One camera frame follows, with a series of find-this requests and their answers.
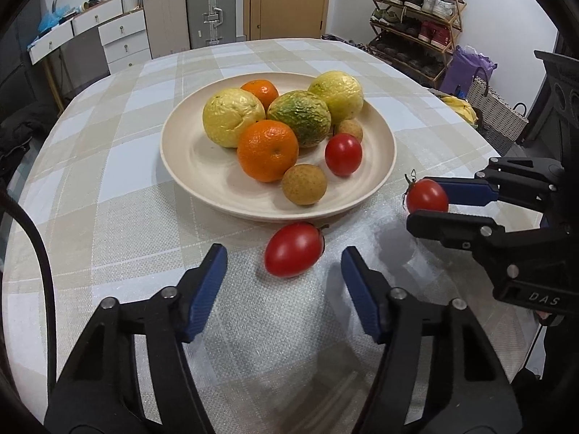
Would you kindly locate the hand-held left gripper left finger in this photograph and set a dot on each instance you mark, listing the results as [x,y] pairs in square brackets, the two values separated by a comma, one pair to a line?
[203,298]

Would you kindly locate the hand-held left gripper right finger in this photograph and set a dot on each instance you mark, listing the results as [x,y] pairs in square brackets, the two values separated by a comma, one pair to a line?
[362,294]

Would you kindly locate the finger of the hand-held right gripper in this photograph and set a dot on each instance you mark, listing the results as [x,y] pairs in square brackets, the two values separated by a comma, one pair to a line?
[443,228]
[466,192]

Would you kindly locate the round red tomato with stem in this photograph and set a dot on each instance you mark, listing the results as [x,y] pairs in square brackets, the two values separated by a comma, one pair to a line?
[427,195]

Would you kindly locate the oblong red tomato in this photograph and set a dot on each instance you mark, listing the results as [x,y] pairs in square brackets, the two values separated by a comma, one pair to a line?
[294,249]

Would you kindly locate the beige round plate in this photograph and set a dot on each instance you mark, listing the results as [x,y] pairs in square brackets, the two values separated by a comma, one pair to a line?
[203,176]

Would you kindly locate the large brown longan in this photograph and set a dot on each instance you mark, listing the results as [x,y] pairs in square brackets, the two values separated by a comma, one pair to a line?
[304,184]

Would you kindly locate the small brown longan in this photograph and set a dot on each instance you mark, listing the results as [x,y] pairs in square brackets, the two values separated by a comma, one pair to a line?
[349,129]

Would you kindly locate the large orange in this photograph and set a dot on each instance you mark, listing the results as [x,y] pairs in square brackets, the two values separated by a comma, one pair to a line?
[268,150]

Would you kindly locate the wrinkled green guava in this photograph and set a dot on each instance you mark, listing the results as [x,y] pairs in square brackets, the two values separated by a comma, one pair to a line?
[301,117]

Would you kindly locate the yellow-green guava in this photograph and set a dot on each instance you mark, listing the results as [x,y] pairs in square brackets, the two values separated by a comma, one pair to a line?
[233,117]

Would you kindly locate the person's right forearm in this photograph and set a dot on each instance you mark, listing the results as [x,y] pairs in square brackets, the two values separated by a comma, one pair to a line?
[556,384]

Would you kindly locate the bunch of bananas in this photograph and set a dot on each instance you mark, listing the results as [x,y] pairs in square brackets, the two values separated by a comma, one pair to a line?
[461,108]

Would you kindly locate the grey woven basket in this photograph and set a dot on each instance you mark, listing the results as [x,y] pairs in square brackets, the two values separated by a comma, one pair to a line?
[497,113]

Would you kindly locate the purple bag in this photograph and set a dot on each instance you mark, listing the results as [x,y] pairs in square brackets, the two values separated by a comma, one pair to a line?
[466,70]

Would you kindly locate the pale yellow guava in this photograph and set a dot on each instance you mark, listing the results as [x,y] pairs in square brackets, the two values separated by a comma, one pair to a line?
[337,92]

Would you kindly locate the wooden shoe rack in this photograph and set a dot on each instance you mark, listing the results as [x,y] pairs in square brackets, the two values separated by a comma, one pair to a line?
[457,22]

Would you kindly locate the rows of shoes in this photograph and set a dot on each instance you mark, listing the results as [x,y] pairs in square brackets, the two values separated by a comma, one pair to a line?
[411,0]

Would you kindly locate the small mandarin orange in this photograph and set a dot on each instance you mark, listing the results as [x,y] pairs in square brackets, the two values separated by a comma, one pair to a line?
[260,92]

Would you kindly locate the wooden door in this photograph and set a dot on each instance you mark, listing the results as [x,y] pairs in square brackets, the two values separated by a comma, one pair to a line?
[289,0]

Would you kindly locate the white drawer cabinet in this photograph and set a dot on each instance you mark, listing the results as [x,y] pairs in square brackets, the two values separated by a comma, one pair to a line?
[122,36]

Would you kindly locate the beige suitcase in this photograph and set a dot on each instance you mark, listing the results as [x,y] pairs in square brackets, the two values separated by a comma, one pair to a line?
[165,18]

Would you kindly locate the silver suitcase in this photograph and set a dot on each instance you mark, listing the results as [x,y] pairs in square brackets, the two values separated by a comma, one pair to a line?
[210,13]

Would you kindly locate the blue plastic bag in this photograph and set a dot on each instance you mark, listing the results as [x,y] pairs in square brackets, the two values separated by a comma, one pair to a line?
[54,20]

